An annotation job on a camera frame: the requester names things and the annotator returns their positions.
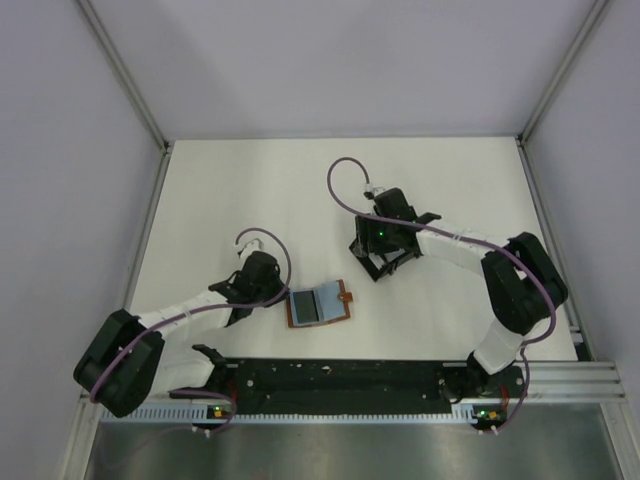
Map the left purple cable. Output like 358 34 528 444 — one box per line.
89 228 294 436

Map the black card rack box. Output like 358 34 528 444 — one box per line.
349 240 421 282

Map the aluminium frame post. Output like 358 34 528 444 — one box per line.
517 0 614 146
74 0 174 151

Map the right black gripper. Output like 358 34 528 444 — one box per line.
355 212 399 257

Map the brown leather card holder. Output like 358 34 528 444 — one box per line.
286 279 354 329

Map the aluminium front rail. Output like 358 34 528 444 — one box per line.
499 362 626 401

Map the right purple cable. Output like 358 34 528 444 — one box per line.
325 157 559 435

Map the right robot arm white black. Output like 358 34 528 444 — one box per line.
349 185 568 396

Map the right aluminium frame post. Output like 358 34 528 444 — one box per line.
517 0 614 146

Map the grey slotted cable duct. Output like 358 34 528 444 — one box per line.
122 403 504 426

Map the purple cable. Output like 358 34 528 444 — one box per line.
325 157 559 435
89 228 294 436

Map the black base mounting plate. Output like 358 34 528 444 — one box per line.
170 357 525 416

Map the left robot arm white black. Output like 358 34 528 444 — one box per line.
73 250 288 418

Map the left aluminium frame post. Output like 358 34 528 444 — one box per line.
74 0 174 151

